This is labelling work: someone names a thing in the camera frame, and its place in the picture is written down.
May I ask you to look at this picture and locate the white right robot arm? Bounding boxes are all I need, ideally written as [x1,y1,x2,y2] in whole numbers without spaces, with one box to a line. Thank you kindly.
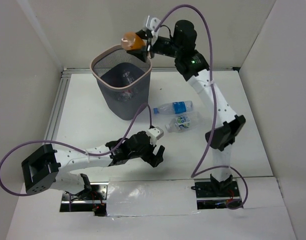
[121,18,246,196]

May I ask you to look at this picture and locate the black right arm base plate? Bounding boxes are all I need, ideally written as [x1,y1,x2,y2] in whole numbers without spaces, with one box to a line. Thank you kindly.
[191,180,242,210]

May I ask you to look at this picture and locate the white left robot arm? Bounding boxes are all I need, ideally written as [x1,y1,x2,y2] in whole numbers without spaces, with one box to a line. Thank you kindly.
[21,127,165,200]

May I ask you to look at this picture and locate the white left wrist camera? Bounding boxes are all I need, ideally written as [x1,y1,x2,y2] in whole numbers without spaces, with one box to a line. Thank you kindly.
[146,127,164,141]

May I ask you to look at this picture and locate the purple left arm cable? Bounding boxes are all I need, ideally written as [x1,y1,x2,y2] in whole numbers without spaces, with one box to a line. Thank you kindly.
[0,102,154,197]

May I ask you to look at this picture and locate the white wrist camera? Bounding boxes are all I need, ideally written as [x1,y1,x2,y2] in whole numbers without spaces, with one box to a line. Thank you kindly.
[143,15,161,37]
[146,127,164,141]

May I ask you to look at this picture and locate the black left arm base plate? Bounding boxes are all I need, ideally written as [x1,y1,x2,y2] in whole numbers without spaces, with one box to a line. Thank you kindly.
[59,182,109,217]

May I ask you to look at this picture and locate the red label plastic bottle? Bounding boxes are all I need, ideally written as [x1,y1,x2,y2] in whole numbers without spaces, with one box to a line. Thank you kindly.
[118,89,136,102]

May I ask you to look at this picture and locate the clear plastic bottle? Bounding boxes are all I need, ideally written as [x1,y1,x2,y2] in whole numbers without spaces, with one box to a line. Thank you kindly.
[121,70,134,87]

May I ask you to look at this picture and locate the grey mesh waste bin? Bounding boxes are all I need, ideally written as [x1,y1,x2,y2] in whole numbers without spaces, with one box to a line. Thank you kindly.
[90,45,152,120]

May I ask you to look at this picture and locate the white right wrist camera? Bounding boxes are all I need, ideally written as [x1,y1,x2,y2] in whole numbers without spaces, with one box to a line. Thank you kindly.
[143,15,161,37]

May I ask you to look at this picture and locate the green label plastic bottle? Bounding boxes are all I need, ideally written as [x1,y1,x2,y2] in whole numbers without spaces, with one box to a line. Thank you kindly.
[165,112,203,133]

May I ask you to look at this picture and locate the blue label plastic bottle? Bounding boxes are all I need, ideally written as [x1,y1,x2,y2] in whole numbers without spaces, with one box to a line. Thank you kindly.
[153,100,193,115]

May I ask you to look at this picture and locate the aluminium frame rail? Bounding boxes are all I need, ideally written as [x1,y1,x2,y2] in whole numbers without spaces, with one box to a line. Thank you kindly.
[37,67,240,161]

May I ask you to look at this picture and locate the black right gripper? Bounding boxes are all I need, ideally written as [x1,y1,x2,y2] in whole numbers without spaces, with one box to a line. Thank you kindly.
[127,29,181,63]

